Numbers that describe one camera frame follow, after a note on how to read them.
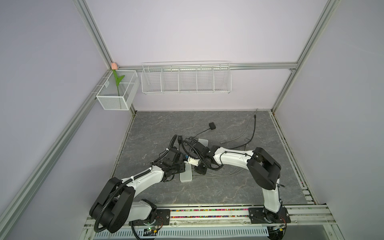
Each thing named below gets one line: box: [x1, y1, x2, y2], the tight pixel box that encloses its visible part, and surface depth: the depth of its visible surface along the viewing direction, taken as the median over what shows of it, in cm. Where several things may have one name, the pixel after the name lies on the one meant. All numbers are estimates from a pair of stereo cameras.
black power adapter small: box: [194, 122, 216, 139], surface depth 114 cm
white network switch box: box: [198, 138, 209, 147], surface depth 104 cm
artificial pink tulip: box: [111, 62, 125, 96], surface depth 92 cm
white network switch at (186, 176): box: [179, 163, 193, 183], surface depth 87 cm
